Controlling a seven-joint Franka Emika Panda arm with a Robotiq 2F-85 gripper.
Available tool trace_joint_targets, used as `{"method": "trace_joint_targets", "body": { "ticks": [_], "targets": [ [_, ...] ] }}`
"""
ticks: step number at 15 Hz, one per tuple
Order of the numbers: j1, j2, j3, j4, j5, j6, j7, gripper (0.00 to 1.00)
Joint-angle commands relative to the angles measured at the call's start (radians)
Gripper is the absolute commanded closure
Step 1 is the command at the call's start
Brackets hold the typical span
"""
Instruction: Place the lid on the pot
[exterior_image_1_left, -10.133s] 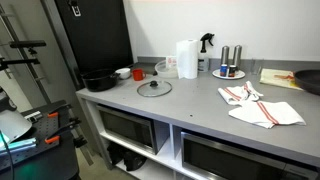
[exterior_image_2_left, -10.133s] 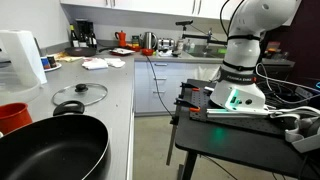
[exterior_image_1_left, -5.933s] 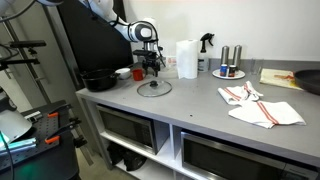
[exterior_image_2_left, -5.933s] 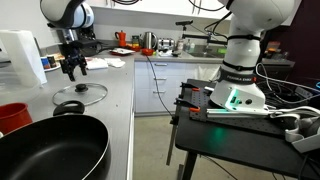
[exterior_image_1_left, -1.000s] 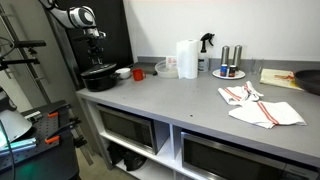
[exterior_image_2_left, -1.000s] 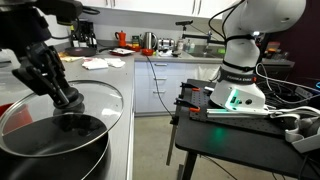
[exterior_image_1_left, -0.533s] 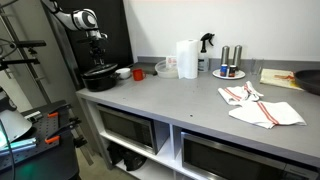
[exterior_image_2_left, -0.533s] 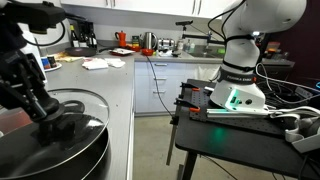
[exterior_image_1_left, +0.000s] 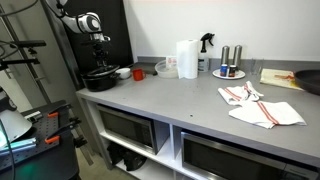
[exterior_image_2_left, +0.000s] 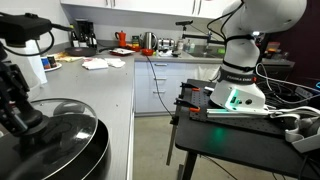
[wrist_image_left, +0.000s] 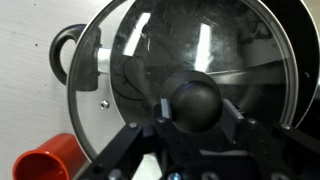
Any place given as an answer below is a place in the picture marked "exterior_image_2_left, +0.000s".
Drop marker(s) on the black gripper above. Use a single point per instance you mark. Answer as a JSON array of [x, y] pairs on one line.
[[7, 76]]

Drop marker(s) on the glass lid black knob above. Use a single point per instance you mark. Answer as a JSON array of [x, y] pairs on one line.
[[66, 116]]

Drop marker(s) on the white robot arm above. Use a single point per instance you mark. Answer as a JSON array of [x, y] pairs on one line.
[[260, 20]]

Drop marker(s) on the black cooking pot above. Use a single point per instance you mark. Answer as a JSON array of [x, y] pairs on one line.
[[100, 156]]

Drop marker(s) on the red moka pot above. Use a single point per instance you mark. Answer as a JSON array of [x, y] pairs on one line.
[[120, 38]]

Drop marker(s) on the blue can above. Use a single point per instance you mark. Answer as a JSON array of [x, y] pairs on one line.
[[45, 63]]

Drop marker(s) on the small round white plate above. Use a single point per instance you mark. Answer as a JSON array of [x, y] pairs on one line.
[[56, 68]]

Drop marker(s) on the dark can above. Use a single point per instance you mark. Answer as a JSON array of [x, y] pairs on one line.
[[51, 61]]

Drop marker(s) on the yellow printed cloth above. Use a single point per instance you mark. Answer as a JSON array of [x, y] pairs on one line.
[[68, 58]]

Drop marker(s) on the black frying pan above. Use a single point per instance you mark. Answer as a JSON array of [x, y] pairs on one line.
[[80, 51]]

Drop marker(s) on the crumpled white red-striped towel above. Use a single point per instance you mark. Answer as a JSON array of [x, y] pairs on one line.
[[96, 64]]

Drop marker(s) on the black coffee machine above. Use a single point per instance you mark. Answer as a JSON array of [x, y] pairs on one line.
[[85, 33]]

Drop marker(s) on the white serving plate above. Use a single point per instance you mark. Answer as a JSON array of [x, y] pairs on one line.
[[121, 51]]

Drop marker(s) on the small red item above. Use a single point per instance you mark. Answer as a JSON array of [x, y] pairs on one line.
[[136, 48]]

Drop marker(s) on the green box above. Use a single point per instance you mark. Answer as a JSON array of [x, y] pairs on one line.
[[135, 40]]

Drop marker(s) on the red bowl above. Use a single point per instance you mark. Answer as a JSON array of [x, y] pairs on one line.
[[147, 52]]

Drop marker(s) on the steel kettle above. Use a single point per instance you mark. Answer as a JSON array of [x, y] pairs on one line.
[[149, 40]]

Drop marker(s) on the white crumpled item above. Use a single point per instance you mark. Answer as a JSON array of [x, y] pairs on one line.
[[165, 53]]

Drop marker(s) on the steel toaster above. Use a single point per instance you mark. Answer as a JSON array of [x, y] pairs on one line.
[[166, 44]]

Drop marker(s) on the white drawer cabinet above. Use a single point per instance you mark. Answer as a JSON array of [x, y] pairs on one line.
[[180, 86]]

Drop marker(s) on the white upper cabinets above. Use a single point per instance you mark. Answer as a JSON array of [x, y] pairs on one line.
[[150, 6]]

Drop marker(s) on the black orange clamp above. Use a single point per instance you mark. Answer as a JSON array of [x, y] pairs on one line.
[[190, 87], [186, 105]]

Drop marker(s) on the small bottle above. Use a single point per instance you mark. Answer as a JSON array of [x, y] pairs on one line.
[[180, 45], [188, 46]]

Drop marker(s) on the silver metal block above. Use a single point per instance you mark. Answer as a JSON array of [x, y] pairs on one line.
[[208, 88]]

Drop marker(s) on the steel sink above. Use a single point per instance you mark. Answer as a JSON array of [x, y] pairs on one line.
[[206, 53]]

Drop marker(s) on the green sponge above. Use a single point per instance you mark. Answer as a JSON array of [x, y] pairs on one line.
[[222, 50]]

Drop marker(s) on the black perforated robot table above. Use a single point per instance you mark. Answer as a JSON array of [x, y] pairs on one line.
[[233, 143]]

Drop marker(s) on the white grey device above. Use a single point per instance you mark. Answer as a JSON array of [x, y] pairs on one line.
[[306, 140]]

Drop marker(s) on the dark brown cabinet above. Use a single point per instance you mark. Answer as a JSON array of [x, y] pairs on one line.
[[308, 50]]

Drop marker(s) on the black stereo camera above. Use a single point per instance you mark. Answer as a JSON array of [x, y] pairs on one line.
[[184, 23]]

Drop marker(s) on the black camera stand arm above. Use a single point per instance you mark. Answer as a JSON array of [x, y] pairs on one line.
[[200, 36]]

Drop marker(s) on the aluminium rail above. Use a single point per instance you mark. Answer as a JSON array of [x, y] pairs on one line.
[[233, 113]]

